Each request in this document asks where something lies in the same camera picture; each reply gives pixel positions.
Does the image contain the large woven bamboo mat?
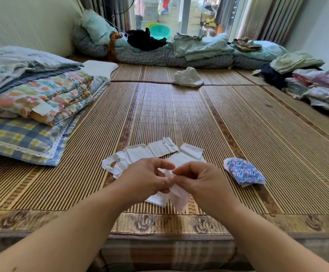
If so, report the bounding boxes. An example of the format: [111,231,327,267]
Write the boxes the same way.
[0,81,329,235]

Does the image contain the person's right hand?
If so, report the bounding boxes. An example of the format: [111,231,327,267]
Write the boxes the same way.
[171,161,240,217]

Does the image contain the glass sliding door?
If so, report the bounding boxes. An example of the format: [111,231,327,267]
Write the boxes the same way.
[129,0,248,42]

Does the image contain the dark navy garment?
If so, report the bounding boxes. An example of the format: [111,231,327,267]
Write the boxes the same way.
[261,62,294,90]

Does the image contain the brown crumpled garment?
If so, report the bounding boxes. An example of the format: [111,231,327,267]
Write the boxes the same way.
[231,36,263,53]

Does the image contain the pale pink small cloth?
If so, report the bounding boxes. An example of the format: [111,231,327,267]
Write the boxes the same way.
[164,169,191,214]

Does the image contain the orange brown tassel toy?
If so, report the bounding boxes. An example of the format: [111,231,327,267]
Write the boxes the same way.
[107,31,123,63]

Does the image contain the blue yellow plaid pillow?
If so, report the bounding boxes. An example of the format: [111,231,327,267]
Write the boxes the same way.
[0,110,81,167]

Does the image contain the person's left forearm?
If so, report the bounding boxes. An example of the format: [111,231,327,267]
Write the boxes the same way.
[0,182,134,272]

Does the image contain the person's right forearm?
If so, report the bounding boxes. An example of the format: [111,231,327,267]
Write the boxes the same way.
[210,202,329,272]

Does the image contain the blue patterned folded cloth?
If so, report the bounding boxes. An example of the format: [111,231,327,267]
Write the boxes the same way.
[223,157,267,187]

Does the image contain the white crumpled cloth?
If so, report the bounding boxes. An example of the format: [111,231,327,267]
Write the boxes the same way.
[172,67,204,88]

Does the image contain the pile of pale folded clothes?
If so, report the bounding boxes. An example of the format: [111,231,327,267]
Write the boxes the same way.
[281,77,329,112]

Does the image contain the beige pleated curtain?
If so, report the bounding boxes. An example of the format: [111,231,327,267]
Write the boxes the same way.
[236,0,305,46]

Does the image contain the pink folded garment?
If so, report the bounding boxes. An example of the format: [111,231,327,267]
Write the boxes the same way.
[292,68,329,91]

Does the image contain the light teal padded quilt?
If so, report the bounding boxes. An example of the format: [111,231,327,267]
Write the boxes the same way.
[80,9,132,49]

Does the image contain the folded pale green garment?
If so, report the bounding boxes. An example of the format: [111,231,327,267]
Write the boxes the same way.
[269,51,326,75]

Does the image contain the grey pleated curtain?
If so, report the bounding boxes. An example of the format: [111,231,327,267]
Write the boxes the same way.
[79,0,132,33]

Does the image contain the colourful floral folded quilt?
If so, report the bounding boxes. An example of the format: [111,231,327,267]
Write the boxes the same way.
[0,70,110,127]

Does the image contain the white folded pillow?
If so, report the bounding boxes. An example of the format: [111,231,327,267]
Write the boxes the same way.
[80,59,119,80]

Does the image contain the folded light green clothes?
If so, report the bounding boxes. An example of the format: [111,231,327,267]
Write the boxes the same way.
[172,33,231,62]

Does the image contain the light blue pillow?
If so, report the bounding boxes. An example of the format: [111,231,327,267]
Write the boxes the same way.
[233,40,289,62]

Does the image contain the narrow woven bamboo mat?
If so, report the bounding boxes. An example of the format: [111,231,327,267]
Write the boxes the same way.
[110,63,265,86]

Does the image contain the teal plastic basin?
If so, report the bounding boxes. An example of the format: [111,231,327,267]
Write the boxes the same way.
[149,24,171,41]

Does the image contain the black garment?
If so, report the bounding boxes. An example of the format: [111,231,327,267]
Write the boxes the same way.
[126,27,168,52]

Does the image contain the grey floral folded blanket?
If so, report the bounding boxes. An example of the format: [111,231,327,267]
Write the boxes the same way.
[0,45,85,102]

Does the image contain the person's left hand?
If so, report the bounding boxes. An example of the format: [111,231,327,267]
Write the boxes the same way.
[116,158,176,209]

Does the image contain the grey checked rolled quilt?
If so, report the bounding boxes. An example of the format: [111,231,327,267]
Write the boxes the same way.
[73,25,268,70]

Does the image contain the white small garment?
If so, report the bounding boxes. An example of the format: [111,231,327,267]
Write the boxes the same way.
[102,137,207,208]

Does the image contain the plaid bed sheet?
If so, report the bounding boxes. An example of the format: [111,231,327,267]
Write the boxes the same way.
[88,240,256,272]

